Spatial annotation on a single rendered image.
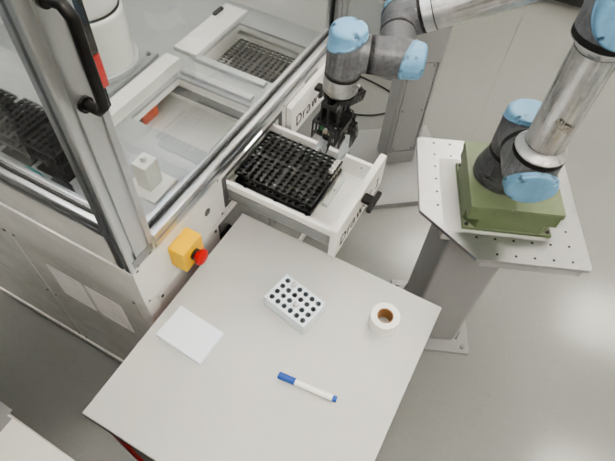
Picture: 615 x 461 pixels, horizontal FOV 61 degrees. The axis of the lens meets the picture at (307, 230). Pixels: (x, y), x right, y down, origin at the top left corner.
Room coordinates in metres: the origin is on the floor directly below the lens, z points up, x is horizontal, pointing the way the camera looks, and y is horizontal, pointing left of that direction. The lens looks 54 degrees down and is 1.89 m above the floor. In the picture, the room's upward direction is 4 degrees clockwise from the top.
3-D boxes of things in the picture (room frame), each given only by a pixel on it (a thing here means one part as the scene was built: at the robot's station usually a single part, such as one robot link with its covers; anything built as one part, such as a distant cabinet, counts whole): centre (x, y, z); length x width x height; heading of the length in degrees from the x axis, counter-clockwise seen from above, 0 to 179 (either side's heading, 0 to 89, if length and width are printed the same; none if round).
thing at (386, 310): (0.56, -0.20, 0.78); 0.07 x 0.07 x 0.04
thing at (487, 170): (0.99, -0.51, 0.91); 0.15 x 0.15 x 0.10
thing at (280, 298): (0.59, 0.02, 0.78); 0.12 x 0.08 x 0.04; 54
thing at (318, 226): (0.92, 0.07, 0.86); 0.40 x 0.26 x 0.06; 65
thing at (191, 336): (0.49, 0.25, 0.77); 0.13 x 0.09 x 0.02; 61
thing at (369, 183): (0.83, -0.12, 0.87); 0.29 x 0.02 x 0.11; 155
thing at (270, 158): (0.92, 0.06, 0.87); 0.22 x 0.18 x 0.06; 65
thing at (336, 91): (0.89, -0.05, 1.20); 0.08 x 0.08 x 0.05
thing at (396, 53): (0.90, -0.15, 1.27); 0.11 x 0.11 x 0.08; 85
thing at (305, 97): (1.25, 0.02, 0.87); 0.29 x 0.02 x 0.11; 155
